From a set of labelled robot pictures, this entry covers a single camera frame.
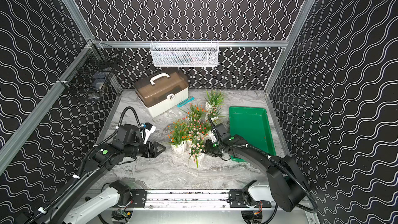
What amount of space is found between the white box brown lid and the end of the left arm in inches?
13.7

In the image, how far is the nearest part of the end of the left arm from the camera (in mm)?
626

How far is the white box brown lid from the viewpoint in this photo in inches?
37.2
